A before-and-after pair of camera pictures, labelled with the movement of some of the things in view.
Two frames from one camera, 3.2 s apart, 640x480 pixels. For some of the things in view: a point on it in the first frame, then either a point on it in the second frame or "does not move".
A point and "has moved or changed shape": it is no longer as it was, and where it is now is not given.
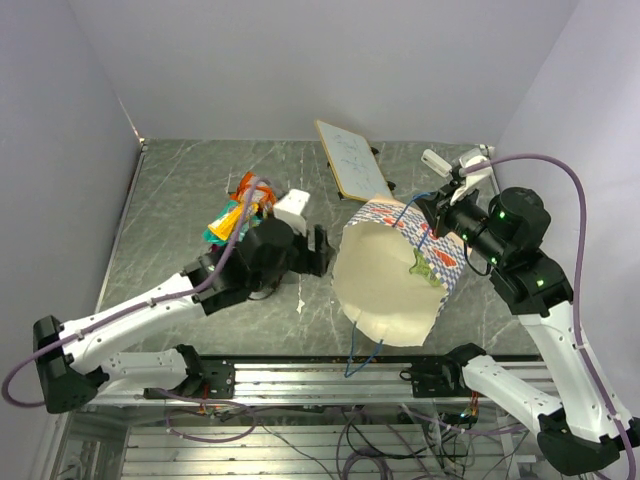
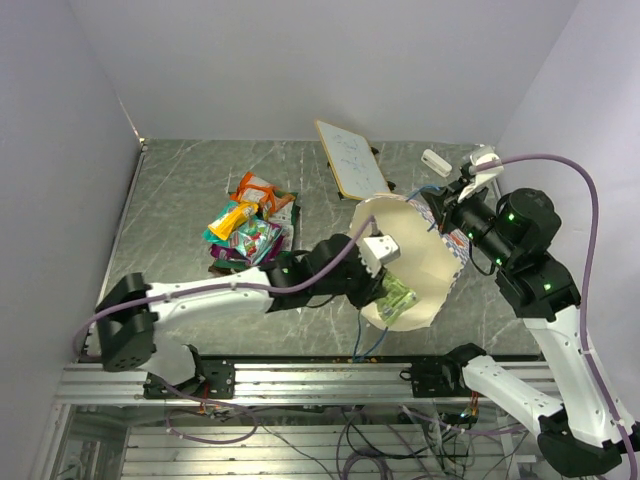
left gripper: x=313 y=261 → x=371 y=287
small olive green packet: x=421 y=267 → x=396 y=299
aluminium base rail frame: x=317 y=419 does not move
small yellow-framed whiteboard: x=356 y=169 does not move
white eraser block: x=436 y=163 does not move
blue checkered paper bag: x=393 y=274 has moved or changed shape
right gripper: x=433 y=206 does not move
